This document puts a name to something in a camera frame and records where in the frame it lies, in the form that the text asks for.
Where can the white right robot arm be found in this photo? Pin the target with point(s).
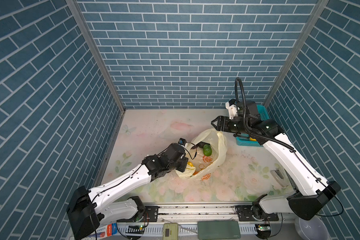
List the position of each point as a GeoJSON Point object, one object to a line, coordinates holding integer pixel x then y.
{"type": "Point", "coordinates": [312, 191]}

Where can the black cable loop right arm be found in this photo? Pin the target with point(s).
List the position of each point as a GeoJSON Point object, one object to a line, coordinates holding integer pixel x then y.
{"type": "Point", "coordinates": [254, 133]}

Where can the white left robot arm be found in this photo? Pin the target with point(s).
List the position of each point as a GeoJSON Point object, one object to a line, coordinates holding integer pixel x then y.
{"type": "Point", "coordinates": [89, 209]}

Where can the green lime toy fruit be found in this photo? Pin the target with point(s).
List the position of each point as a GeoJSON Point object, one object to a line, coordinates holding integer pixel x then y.
{"type": "Point", "coordinates": [207, 150]}

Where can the aluminium corner post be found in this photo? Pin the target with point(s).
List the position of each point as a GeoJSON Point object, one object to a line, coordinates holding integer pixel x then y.
{"type": "Point", "coordinates": [81, 22]}
{"type": "Point", "coordinates": [306, 30]}

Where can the yellow printed plastic bag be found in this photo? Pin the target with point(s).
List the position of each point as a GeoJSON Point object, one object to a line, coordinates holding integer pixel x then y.
{"type": "Point", "coordinates": [204, 166]}

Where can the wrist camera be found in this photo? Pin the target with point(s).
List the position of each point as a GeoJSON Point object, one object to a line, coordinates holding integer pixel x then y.
{"type": "Point", "coordinates": [182, 142]}
{"type": "Point", "coordinates": [232, 108]}

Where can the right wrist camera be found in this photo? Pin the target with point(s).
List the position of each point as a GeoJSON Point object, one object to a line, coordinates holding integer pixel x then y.
{"type": "Point", "coordinates": [232, 108]}

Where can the white bowl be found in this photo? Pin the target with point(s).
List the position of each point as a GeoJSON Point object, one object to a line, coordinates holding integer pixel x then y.
{"type": "Point", "coordinates": [313, 229]}

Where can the red white blue box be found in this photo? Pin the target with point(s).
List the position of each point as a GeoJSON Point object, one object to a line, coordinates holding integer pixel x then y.
{"type": "Point", "coordinates": [103, 232]}

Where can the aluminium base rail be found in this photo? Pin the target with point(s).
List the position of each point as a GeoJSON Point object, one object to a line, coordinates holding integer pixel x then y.
{"type": "Point", "coordinates": [194, 212]}

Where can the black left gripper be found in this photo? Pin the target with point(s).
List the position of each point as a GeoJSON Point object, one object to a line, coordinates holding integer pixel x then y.
{"type": "Point", "coordinates": [184, 161]}

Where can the aluminium corner post right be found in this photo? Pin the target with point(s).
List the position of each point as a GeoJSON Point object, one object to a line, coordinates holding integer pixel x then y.
{"type": "Point", "coordinates": [306, 30]}

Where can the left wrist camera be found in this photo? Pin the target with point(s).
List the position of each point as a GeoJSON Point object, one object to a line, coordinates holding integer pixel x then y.
{"type": "Point", "coordinates": [182, 142]}

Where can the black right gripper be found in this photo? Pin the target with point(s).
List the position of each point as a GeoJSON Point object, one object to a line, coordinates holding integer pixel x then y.
{"type": "Point", "coordinates": [224, 123]}

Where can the aluminium corner post left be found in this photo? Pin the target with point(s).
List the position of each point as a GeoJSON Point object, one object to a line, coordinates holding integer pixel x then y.
{"type": "Point", "coordinates": [81, 22]}

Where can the small yellow-green timer box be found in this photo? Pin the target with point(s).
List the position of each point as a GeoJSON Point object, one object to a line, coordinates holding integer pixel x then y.
{"type": "Point", "coordinates": [170, 231]}

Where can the teal perforated plastic basket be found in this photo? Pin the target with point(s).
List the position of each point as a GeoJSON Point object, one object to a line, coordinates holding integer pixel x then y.
{"type": "Point", "coordinates": [257, 114]}

